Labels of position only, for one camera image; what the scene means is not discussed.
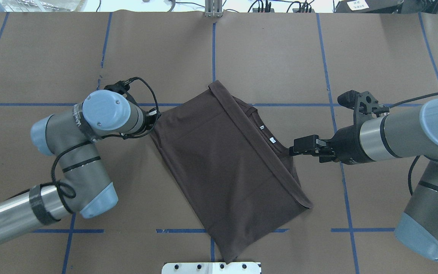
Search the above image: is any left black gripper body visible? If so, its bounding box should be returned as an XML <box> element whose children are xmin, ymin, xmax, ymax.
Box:
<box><xmin>139</xmin><ymin>107</ymin><xmax>159</xmax><ymax>134</ymax></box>

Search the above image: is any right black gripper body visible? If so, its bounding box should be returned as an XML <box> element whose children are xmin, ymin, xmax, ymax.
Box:
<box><xmin>319</xmin><ymin>126</ymin><xmax>367</xmax><ymax>165</ymax></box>

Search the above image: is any dark brown t-shirt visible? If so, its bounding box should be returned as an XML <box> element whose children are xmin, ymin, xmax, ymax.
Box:
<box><xmin>151</xmin><ymin>80</ymin><xmax>313</xmax><ymax>264</ymax></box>

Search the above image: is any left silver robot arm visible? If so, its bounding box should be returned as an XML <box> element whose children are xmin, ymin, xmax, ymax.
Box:
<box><xmin>0</xmin><ymin>89</ymin><xmax>160</xmax><ymax>244</ymax></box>

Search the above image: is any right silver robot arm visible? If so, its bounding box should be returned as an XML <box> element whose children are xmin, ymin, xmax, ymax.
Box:
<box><xmin>290</xmin><ymin>90</ymin><xmax>438</xmax><ymax>262</ymax></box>

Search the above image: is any black box with white label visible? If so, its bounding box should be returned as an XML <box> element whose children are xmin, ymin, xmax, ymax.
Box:
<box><xmin>334</xmin><ymin>0</ymin><xmax>404</xmax><ymax>14</ymax></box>

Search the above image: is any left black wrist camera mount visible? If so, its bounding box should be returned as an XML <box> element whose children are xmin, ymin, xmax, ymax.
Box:
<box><xmin>103</xmin><ymin>77</ymin><xmax>137</xmax><ymax>105</ymax></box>

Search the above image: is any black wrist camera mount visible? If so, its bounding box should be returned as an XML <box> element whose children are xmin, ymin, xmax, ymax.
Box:
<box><xmin>337</xmin><ymin>90</ymin><xmax>390</xmax><ymax>127</ymax></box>
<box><xmin>103</xmin><ymin>77</ymin><xmax>137</xmax><ymax>105</ymax></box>

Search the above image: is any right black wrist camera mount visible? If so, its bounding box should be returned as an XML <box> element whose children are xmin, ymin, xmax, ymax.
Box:
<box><xmin>337</xmin><ymin>90</ymin><xmax>390</xmax><ymax>127</ymax></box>

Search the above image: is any aluminium frame post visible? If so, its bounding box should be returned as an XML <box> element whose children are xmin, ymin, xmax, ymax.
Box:
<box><xmin>205</xmin><ymin>0</ymin><xmax>224</xmax><ymax>18</ymax></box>

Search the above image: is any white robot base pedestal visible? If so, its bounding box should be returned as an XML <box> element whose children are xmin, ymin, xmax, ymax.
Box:
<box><xmin>161</xmin><ymin>262</ymin><xmax>262</xmax><ymax>274</ymax></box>

